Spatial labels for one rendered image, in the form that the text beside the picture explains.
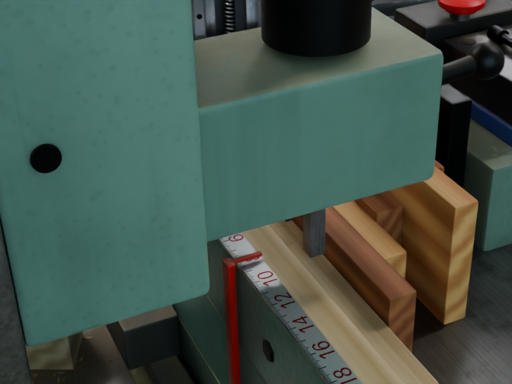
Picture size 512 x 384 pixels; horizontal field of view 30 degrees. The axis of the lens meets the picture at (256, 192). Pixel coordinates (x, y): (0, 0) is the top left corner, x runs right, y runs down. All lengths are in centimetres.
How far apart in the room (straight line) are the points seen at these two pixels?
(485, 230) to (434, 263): 7
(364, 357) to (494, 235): 18
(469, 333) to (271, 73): 20
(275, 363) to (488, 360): 12
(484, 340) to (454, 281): 4
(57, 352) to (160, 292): 28
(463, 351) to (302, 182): 15
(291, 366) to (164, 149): 15
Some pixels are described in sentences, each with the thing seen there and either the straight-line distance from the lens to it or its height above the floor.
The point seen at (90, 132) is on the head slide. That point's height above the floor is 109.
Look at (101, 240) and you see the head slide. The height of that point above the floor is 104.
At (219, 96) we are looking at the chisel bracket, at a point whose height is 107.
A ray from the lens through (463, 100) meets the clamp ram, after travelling 57.
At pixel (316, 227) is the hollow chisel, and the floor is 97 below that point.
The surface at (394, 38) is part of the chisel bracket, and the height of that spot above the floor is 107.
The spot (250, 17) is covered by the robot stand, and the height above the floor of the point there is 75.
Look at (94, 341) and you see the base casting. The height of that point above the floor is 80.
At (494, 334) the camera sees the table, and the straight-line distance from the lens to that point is 55.
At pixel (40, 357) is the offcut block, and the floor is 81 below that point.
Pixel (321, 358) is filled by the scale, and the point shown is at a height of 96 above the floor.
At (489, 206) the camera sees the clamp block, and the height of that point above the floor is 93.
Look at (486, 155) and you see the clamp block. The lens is 59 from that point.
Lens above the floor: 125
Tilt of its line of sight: 32 degrees down
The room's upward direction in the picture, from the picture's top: 2 degrees counter-clockwise
